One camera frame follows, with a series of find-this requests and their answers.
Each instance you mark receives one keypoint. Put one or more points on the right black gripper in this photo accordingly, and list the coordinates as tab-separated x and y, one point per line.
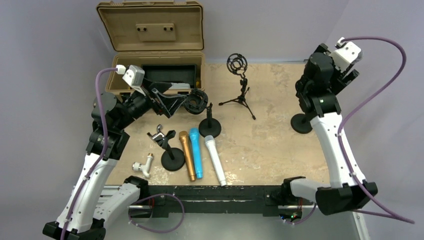
338	85

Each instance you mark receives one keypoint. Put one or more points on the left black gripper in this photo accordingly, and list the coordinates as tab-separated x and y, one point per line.
169	103

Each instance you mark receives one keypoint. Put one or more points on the black shock-mount desk stand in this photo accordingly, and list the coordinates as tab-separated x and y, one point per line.
198	101

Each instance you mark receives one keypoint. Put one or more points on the gold microphone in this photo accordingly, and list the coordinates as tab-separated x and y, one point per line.
185	143

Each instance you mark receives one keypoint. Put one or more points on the blue microphone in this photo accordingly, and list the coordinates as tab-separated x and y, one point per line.
194	136

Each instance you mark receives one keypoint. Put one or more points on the white microphone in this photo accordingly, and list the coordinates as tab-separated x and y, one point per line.
210	144

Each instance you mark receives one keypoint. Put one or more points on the black round-base clip stand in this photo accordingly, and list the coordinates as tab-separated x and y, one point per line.
173	158

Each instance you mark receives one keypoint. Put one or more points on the black speckled microphone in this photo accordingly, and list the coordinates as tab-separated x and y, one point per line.
358	58

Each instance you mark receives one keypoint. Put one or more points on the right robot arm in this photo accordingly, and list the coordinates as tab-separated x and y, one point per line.
326	73

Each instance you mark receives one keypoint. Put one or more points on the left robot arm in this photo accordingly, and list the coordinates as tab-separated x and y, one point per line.
83	218

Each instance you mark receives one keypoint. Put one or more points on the grey plastic organizer case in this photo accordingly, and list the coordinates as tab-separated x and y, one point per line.
179	86

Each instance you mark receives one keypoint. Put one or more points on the black toolbox tray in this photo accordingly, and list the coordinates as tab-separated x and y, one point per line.
171	73

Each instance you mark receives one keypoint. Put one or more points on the tan plastic toolbox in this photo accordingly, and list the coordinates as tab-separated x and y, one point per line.
156	33

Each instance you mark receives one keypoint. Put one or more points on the white pvc pipe fitting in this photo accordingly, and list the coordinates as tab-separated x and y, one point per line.
144	168

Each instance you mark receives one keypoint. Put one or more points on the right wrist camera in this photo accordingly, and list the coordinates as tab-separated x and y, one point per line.
346	52

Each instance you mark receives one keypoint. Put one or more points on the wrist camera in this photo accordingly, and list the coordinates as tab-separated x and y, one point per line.
134	76
346	52

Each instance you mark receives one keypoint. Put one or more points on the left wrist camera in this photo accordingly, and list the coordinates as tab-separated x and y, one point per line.
134	76

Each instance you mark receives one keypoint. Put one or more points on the black mounting rail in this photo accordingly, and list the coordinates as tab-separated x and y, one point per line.
266	200

